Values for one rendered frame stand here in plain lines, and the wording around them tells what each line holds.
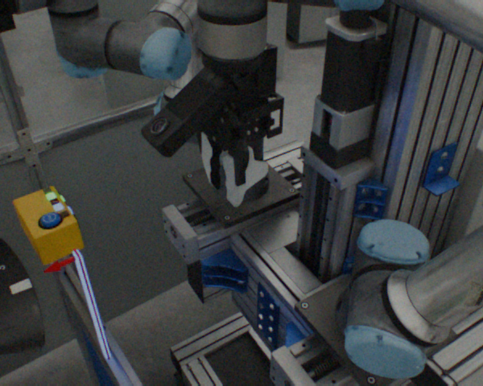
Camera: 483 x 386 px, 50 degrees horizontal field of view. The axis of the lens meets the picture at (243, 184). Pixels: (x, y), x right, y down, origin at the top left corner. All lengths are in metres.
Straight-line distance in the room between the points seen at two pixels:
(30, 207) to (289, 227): 0.63
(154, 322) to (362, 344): 1.64
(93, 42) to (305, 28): 3.74
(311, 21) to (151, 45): 3.76
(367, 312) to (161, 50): 0.48
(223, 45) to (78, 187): 1.32
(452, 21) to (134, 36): 0.43
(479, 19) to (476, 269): 0.30
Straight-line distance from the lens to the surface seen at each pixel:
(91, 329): 1.30
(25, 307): 0.96
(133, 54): 0.79
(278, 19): 3.76
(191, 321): 2.33
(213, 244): 1.32
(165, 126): 0.58
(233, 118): 0.60
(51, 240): 1.25
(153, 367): 2.23
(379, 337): 0.79
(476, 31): 0.68
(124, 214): 1.97
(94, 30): 0.83
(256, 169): 0.67
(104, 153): 1.79
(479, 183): 1.27
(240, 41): 0.56
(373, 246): 0.88
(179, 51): 0.79
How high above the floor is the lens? 1.88
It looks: 39 degrees down
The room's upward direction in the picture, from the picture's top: straight up
